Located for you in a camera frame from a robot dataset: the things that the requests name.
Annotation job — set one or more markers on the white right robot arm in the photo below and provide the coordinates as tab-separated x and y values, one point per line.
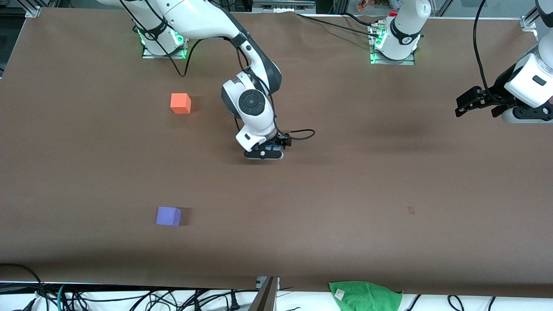
250	103

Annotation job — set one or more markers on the blue foam block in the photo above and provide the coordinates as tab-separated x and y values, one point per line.
272	148

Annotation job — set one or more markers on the green microfibre cloth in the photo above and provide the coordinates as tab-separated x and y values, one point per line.
367	298

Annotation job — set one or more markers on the grey metal post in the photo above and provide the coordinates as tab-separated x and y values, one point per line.
264	298

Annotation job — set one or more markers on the orange foam block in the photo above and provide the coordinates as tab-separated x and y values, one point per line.
180	103

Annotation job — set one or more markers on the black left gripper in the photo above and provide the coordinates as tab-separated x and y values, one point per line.
500	86

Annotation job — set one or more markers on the purple foam block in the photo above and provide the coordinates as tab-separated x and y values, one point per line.
168	216

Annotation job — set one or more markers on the brown table cover sheet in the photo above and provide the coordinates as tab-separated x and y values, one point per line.
276	194

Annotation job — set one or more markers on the small white bracket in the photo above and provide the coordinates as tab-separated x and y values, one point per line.
259	283

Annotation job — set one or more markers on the metal table corner bracket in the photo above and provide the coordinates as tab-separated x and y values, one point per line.
529	23
33	11

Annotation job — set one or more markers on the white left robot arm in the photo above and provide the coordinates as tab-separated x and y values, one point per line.
406	26

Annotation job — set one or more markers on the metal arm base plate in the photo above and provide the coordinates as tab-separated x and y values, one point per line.
147	55
408	62

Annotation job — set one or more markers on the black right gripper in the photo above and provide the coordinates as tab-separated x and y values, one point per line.
283	140

